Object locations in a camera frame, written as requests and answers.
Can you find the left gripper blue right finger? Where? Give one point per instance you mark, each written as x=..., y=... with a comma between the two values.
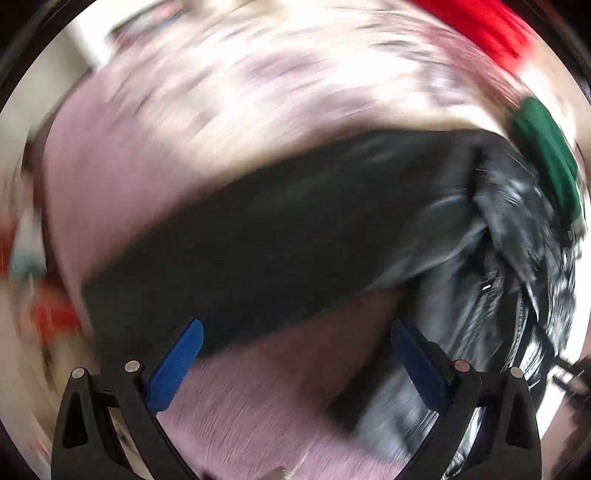
x=507, y=445

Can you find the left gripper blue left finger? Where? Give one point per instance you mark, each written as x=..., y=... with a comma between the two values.
x=86, y=445

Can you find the black leather jacket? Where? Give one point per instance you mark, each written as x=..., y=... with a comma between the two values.
x=458, y=215

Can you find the green folded garment white stripes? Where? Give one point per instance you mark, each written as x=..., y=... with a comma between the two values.
x=540, y=140

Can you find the red folded quilt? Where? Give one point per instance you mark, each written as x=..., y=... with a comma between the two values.
x=490, y=24

